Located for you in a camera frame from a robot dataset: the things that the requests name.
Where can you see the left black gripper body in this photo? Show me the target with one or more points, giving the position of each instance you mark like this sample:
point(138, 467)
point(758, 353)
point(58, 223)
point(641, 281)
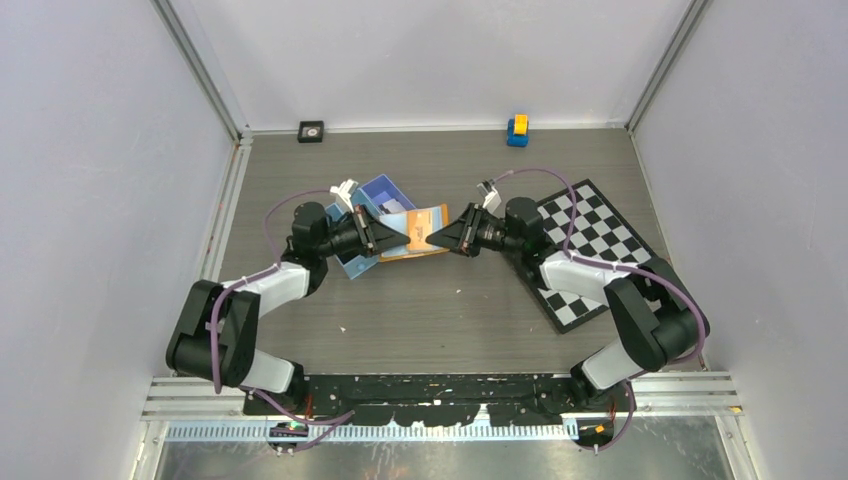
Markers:
point(355, 233)

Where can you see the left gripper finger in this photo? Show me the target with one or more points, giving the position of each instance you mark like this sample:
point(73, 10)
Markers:
point(390, 248)
point(382, 232)

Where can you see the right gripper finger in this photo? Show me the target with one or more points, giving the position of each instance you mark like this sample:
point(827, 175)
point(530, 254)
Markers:
point(461, 224)
point(446, 239)

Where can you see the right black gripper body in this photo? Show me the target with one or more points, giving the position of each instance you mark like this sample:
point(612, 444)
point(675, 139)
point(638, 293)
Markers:
point(480, 231)

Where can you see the gold credit card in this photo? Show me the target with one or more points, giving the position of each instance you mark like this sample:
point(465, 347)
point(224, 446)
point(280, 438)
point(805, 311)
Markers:
point(422, 222)

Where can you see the orange leather card holder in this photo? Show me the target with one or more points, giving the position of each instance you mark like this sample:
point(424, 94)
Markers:
point(397, 221)

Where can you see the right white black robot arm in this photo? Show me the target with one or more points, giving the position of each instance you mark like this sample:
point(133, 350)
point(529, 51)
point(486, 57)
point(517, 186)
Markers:
point(656, 319)

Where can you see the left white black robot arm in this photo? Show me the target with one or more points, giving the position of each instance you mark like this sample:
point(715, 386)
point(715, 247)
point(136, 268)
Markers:
point(215, 337)

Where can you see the blue purple three-drawer organizer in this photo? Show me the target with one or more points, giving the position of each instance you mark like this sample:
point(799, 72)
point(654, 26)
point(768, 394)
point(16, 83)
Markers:
point(378, 202)

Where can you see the black white checkerboard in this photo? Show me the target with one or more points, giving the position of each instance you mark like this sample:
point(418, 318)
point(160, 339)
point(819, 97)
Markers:
point(600, 232)

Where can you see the blue yellow toy block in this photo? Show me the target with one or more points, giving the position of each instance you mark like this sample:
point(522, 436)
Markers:
point(517, 131)

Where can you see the small black square box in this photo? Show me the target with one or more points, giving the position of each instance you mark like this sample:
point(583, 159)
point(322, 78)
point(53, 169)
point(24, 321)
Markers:
point(311, 131)

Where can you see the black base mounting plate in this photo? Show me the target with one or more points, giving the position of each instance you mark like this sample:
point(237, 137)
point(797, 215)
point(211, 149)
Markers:
point(437, 400)

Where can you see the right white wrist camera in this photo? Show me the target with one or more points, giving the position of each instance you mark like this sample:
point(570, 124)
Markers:
point(491, 198)

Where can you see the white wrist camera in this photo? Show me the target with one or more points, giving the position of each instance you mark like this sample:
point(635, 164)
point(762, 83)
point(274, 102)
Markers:
point(342, 194)
point(491, 198)

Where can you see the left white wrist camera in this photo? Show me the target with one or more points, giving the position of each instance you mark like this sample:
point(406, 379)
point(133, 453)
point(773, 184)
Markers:
point(342, 194)

